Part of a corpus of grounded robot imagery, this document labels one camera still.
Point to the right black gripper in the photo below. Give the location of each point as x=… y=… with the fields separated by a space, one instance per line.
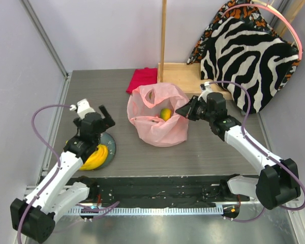
x=191 y=109

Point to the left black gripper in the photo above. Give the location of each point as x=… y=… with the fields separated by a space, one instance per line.
x=108 y=121

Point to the green mango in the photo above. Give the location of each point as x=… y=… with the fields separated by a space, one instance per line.
x=166 y=114

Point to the pink plastic bag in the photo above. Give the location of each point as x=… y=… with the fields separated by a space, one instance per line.
x=143 y=110

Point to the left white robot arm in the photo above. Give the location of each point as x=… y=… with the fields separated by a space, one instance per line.
x=90 y=148

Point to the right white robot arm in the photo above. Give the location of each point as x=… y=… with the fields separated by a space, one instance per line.
x=276 y=183

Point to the dark green plate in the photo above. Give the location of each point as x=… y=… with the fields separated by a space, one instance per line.
x=108 y=140

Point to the yellow banana bunch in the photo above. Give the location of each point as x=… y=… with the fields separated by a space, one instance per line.
x=96 y=159

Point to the red folded cloth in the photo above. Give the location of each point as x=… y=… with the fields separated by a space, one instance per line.
x=146 y=76

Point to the zebra pattern cloth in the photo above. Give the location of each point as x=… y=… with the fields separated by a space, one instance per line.
x=249 y=63

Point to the orange floral cloth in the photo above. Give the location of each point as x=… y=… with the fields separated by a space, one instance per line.
x=249 y=13

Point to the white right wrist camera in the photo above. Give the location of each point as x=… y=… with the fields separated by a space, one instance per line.
x=205 y=90

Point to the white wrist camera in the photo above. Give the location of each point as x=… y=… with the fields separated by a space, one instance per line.
x=205 y=90
x=82 y=108

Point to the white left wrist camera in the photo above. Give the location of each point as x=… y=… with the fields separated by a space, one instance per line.
x=82 y=108

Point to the wooden stand with post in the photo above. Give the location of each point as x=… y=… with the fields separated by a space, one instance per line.
x=182 y=24

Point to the white slotted cable duct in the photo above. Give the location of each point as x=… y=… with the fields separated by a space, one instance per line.
x=118 y=211

